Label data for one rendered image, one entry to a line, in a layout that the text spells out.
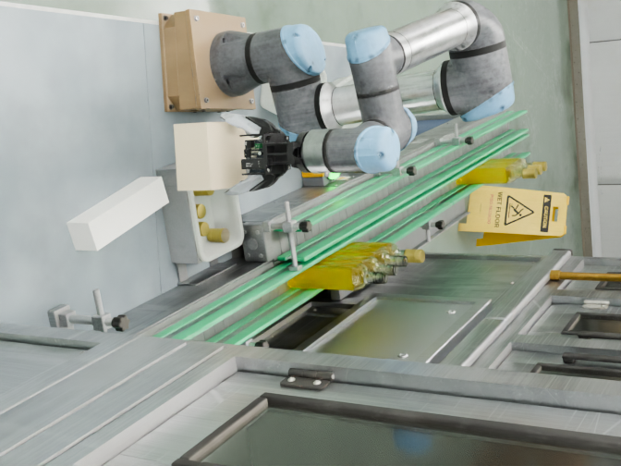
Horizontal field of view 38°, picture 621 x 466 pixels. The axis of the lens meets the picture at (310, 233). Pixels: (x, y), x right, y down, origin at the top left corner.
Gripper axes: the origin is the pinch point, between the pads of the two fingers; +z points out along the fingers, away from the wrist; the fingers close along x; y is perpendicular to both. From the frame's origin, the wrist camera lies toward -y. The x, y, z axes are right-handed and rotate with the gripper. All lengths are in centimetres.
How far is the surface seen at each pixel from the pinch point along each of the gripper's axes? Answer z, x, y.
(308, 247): 19, 25, -57
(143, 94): 35.5, -13.5, -18.0
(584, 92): 108, -28, -639
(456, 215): 24, 28, -163
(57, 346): -1, 26, 45
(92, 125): 35.3, -7.1, -1.8
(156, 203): 29.4, 10.2, -13.1
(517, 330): -32, 45, -67
